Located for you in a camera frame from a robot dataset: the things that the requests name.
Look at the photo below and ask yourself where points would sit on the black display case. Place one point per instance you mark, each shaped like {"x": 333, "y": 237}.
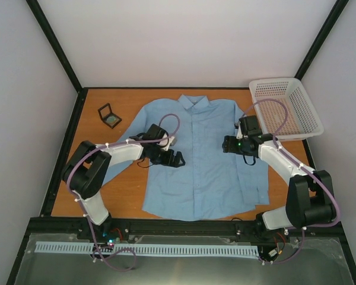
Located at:
{"x": 106, "y": 111}

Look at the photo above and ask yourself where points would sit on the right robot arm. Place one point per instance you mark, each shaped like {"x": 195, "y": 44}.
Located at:
{"x": 310, "y": 200}

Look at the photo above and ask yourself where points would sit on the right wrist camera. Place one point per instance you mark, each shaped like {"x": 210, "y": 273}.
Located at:
{"x": 238, "y": 132}

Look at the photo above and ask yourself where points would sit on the white plastic basket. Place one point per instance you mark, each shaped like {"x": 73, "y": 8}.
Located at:
{"x": 285, "y": 107}

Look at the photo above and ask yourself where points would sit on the light blue shirt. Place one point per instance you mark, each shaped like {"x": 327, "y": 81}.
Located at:
{"x": 212, "y": 184}

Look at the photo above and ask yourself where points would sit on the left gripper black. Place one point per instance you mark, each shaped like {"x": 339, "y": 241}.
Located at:
{"x": 167, "y": 160}

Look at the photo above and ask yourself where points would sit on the black front rail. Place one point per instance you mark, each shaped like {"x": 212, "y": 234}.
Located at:
{"x": 236, "y": 230}

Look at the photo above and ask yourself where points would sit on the round floral brooch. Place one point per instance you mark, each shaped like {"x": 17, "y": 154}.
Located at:
{"x": 111, "y": 120}

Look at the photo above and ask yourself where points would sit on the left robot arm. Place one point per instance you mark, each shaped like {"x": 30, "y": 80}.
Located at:
{"x": 85, "y": 171}

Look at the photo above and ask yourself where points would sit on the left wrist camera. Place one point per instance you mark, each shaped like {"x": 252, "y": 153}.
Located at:
{"x": 167, "y": 142}

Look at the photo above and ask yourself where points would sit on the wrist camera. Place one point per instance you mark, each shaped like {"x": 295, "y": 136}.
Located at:
{"x": 238, "y": 132}
{"x": 167, "y": 142}

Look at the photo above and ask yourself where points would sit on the light blue cable duct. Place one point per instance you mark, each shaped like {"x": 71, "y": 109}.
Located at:
{"x": 151, "y": 250}

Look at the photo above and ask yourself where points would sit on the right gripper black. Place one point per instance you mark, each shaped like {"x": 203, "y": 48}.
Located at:
{"x": 228, "y": 145}

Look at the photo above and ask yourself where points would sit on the small green circuit board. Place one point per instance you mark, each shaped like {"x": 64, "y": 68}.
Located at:
{"x": 113, "y": 240}

